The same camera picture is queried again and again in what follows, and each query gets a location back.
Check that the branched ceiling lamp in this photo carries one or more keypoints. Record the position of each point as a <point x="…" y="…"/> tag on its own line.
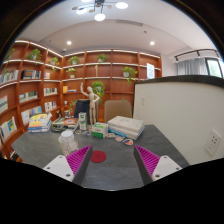
<point x="99" y="16"/>

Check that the green and white box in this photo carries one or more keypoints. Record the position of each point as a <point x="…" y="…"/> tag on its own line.
<point x="100" y="130"/>

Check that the grey curtain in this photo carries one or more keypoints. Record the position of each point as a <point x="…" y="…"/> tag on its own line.
<point x="191" y="66"/>

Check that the colourful book stack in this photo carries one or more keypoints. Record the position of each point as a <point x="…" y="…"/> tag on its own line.
<point x="39" y="122"/>

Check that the flat round red coaster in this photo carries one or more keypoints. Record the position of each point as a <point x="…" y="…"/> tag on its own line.
<point x="98" y="156"/>

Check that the clear plastic drink bottle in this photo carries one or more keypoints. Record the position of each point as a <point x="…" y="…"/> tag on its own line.
<point x="68" y="141"/>

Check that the small round printed badge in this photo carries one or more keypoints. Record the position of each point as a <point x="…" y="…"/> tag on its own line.
<point x="127" y="141"/>
<point x="119" y="138"/>
<point x="111" y="135"/>

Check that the dark blue chair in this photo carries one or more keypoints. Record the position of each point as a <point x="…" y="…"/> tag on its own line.
<point x="81" y="107"/>

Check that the dark flat book stack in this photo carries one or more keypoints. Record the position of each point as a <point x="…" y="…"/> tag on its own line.
<point x="63" y="123"/>

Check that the recessed ceiling spotlight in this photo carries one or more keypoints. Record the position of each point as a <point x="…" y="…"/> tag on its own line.
<point x="152" y="43"/>
<point x="69" y="42"/>

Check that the wooden artist mannequin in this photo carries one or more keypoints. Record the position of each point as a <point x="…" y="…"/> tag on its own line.
<point x="91" y="100"/>

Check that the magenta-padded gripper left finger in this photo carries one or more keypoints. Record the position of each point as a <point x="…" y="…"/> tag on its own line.
<point x="58" y="166"/>

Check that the window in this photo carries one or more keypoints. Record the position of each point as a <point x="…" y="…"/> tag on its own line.
<point x="214" y="68"/>

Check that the wooden wall shelf unit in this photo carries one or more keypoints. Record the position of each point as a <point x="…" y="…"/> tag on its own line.
<point x="113" y="85"/>

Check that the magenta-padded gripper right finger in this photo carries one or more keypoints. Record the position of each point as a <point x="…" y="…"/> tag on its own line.
<point x="165" y="166"/>

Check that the white counter with dark top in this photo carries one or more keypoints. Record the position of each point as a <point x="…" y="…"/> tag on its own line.
<point x="176" y="116"/>

